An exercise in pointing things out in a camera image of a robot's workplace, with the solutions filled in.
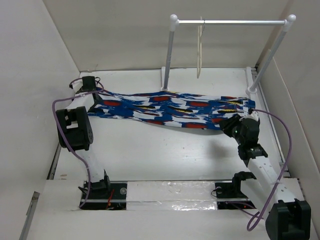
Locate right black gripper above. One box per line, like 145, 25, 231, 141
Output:
218, 113, 244, 145

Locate blue white red patterned trousers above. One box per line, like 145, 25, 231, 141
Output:
88, 90, 256, 130

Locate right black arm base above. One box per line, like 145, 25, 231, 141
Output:
210, 171, 256, 210

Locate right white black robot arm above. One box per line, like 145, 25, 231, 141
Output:
219, 111, 311, 240

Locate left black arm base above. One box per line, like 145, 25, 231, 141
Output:
78, 173, 128, 211

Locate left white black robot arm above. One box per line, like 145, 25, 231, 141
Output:
52, 76, 112, 199

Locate cream plastic hanger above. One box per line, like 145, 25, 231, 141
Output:
196, 23, 205, 79

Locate white clothes rack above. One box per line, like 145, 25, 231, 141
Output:
160, 13, 297, 95

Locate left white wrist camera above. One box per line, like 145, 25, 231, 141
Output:
69, 80, 83, 94

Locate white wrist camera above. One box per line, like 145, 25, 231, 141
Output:
69, 80, 83, 94
243, 108, 260, 122

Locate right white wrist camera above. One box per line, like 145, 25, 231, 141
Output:
243, 108, 260, 122

